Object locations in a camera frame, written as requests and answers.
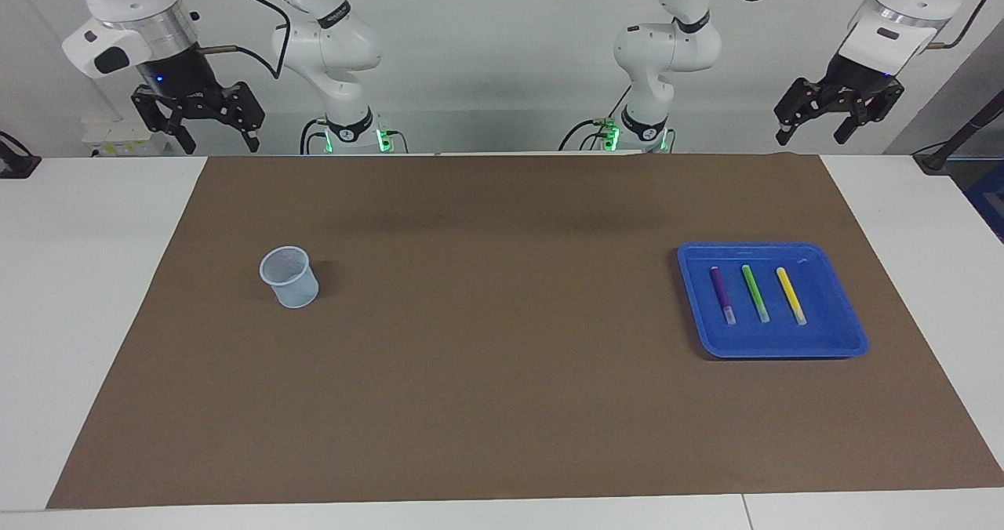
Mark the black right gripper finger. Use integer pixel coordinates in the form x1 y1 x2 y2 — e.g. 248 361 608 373
131 85 197 155
210 82 265 153

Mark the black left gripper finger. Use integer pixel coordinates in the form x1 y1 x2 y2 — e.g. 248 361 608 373
774 78 838 147
833 83 904 145

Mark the yellow pen with white cap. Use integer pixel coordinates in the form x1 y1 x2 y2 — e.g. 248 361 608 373
776 267 808 326

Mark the green pen with white cap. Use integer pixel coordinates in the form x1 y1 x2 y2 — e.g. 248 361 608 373
741 264 771 324

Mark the purple pen with white cap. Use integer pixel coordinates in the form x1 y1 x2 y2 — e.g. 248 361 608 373
710 267 737 326

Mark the black tripod pole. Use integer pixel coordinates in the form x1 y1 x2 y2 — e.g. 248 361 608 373
912 91 1004 174

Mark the blue patterned object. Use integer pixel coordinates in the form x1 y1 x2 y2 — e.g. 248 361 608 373
963 162 1004 245

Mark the black table clamp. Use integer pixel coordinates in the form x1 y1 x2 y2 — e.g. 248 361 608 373
0 130 42 180

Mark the translucent plastic cup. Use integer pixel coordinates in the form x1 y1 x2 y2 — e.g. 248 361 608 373
260 245 320 310

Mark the blue plastic tray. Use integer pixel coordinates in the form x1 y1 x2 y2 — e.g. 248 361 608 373
677 241 870 360

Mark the brown table mat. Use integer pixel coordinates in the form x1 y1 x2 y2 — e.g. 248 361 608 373
45 154 1004 510

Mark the white wall socket box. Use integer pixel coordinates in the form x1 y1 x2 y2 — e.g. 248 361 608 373
81 118 169 158

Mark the black right arm base cable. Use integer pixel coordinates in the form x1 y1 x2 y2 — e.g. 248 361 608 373
300 117 409 155

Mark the black arm base cable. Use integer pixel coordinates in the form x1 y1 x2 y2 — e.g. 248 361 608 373
300 117 409 155
558 83 632 153

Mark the black left arm base cable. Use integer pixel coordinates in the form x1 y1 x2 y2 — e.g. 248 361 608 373
558 83 632 153

